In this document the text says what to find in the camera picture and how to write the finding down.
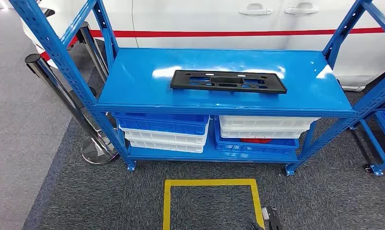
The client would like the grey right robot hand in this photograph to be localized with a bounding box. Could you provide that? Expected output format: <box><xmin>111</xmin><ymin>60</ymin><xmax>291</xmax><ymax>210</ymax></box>
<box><xmin>245</xmin><ymin>217</ymin><xmax>265</xmax><ymax>230</ymax></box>

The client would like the black plastic plate bracket part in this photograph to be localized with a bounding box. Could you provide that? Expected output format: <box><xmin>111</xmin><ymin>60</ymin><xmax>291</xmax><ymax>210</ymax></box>
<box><xmin>170</xmin><ymin>69</ymin><xmax>288</xmax><ymax>94</ymax></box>

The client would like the blue metal shelf rack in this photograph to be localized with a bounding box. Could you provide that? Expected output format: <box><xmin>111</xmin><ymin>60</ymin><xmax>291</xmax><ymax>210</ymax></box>
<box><xmin>8</xmin><ymin>0</ymin><xmax>385</xmax><ymax>177</ymax></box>

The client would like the red item in crate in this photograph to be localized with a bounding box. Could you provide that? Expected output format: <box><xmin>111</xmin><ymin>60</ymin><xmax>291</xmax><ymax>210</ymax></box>
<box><xmin>240</xmin><ymin>138</ymin><xmax>273</xmax><ymax>144</ymax></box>

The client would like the white plastic crate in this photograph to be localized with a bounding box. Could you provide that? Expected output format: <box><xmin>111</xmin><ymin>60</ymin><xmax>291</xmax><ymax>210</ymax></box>
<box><xmin>220</xmin><ymin>126</ymin><xmax>310</xmax><ymax>139</ymax></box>
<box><xmin>219</xmin><ymin>115</ymin><xmax>320</xmax><ymax>131</ymax></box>
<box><xmin>119</xmin><ymin>122</ymin><xmax>210</xmax><ymax>147</ymax></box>
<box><xmin>128</xmin><ymin>139</ymin><xmax>205</xmax><ymax>154</ymax></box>

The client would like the blue wheeled metal rack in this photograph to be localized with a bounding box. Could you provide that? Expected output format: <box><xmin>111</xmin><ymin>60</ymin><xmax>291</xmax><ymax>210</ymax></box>
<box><xmin>349</xmin><ymin>101</ymin><xmax>385</xmax><ymax>177</ymax></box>

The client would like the long red barrier belt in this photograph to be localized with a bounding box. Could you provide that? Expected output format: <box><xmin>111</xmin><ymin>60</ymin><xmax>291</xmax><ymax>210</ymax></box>
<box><xmin>89</xmin><ymin>27</ymin><xmax>385</xmax><ymax>39</ymax></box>

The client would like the white car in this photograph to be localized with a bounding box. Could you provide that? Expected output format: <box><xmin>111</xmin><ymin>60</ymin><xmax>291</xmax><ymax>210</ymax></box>
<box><xmin>22</xmin><ymin>0</ymin><xmax>385</xmax><ymax>92</ymax></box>

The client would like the short red barrier belt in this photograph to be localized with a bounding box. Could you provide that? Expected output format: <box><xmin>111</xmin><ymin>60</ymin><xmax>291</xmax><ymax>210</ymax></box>
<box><xmin>39</xmin><ymin>34</ymin><xmax>79</xmax><ymax>61</ymax></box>

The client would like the chrome stanchion post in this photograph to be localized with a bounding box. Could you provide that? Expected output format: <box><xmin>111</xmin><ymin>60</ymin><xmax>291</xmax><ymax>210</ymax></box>
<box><xmin>75</xmin><ymin>21</ymin><xmax>110</xmax><ymax>84</ymax></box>
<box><xmin>24</xmin><ymin>53</ymin><xmax>119</xmax><ymax>165</ymax></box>

